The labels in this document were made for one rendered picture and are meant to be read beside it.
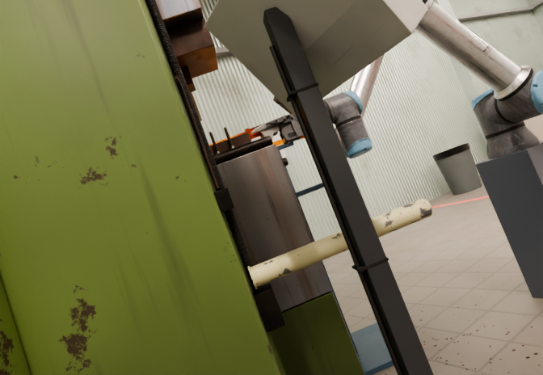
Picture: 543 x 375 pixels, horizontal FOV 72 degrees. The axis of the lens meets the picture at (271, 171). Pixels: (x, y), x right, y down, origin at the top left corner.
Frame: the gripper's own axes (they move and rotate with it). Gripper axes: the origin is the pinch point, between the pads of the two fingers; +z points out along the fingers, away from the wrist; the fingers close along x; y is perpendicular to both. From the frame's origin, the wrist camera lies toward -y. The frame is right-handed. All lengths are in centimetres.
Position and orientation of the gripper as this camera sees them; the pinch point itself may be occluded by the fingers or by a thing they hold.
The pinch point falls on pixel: (254, 132)
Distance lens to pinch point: 125.0
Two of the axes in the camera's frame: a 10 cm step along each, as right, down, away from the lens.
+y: 3.6, 9.3, -0.8
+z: -9.3, 3.5, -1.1
